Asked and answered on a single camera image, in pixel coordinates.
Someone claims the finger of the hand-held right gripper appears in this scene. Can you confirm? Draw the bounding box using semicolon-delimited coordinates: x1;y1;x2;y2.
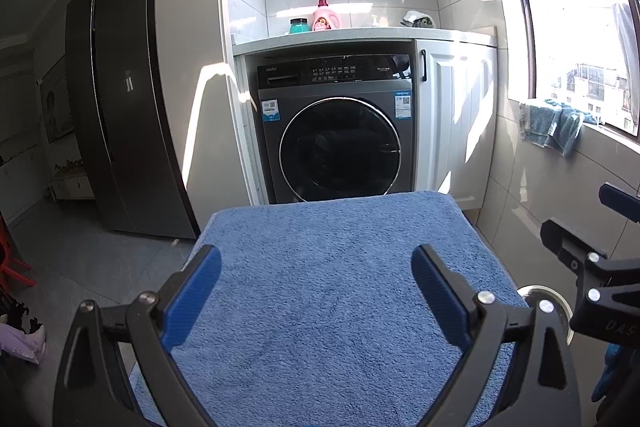
599;183;640;224
540;219;608;282

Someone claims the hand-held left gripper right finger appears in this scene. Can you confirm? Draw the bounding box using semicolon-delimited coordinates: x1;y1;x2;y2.
411;243;583;427

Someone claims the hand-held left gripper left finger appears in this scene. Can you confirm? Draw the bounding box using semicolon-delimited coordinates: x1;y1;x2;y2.
52;244;222;427

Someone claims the round white waste bin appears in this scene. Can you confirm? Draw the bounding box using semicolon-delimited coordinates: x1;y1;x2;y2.
516;285;576;344

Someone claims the person's right hand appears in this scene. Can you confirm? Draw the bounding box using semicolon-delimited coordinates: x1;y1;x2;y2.
591;342;628;404

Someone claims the blue windowsill towel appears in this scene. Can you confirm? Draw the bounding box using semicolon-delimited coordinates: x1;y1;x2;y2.
519;98;598;158

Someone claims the blue terry table towel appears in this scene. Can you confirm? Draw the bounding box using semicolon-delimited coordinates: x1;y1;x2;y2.
129;190;531;427

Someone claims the grey hanging garment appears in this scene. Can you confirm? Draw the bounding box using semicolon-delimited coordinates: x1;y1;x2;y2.
611;2;636;108

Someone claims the white low cabinet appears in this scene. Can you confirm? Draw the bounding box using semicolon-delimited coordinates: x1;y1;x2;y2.
50;172;96;200

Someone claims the lilac cloth item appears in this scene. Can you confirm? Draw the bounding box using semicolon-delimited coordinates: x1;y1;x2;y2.
0;324;47;365

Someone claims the red stool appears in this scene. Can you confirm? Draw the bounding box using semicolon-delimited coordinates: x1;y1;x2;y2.
0;214;37;290

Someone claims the dark grey washing machine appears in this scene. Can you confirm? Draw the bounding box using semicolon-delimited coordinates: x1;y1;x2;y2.
256;53;416;204

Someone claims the dark refrigerator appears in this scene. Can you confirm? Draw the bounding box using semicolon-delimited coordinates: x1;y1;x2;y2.
65;0;198;240

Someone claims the grey white crumpled cloth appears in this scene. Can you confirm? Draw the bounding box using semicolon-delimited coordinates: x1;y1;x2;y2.
401;10;435;29

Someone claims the pink detergent bottle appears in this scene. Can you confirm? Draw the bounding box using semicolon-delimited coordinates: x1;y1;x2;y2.
312;0;334;32

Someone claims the framed wall picture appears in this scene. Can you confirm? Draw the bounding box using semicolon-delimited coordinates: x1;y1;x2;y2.
40;57;75;142

